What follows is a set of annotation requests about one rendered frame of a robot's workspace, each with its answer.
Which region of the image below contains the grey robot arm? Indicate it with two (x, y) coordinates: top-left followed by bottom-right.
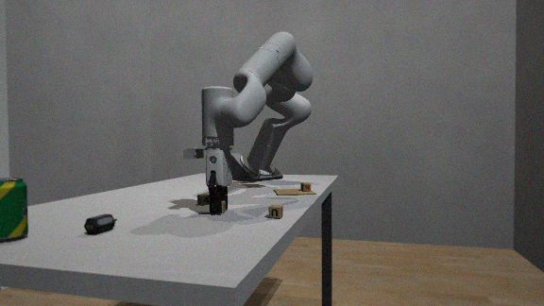
(183, 32), (313, 176)

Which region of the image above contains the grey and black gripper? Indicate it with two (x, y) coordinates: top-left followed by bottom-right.
(204, 147), (232, 214)

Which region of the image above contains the green and yellow striped drink can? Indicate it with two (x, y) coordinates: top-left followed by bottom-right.
(0, 178), (28, 243)

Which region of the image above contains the tan square mat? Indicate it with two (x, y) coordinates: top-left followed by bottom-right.
(274, 189), (316, 196)

